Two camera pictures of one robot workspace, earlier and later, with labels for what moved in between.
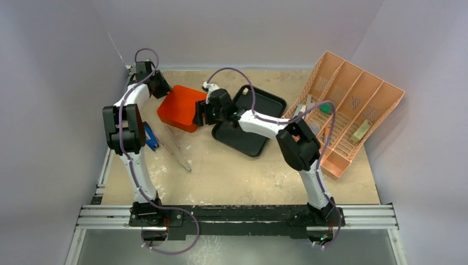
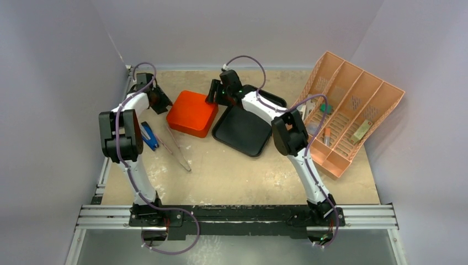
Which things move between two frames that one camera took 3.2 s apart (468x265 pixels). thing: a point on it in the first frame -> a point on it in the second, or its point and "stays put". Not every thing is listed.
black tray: x=243 y=139 stays put
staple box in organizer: x=360 y=131 stays put
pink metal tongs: x=181 y=159 stays put
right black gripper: x=201 y=114 -> x=215 y=90
